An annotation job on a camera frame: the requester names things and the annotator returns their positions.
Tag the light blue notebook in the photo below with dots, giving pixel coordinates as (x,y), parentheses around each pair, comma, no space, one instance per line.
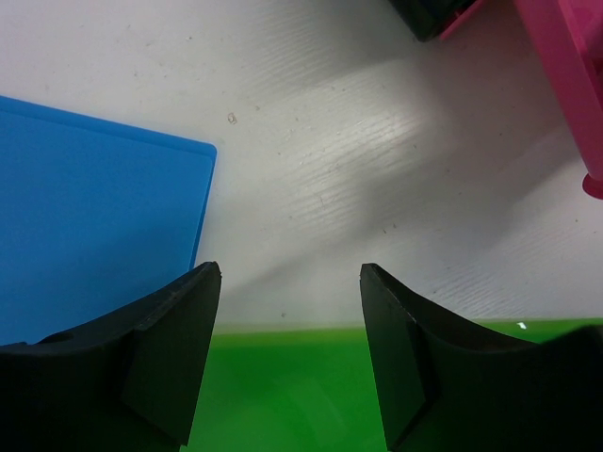
(94,215)

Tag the green plastic folder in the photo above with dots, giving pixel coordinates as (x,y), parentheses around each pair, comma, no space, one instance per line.
(288,391)

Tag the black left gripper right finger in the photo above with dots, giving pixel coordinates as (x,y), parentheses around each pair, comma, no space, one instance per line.
(445,383)

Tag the pink bottom drawer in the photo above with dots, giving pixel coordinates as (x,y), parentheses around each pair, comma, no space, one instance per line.
(567,36)

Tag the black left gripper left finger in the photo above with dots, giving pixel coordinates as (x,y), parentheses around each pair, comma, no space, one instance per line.
(126,381)

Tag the black pink drawer organizer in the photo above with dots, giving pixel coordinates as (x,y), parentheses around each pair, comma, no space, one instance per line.
(430,19)

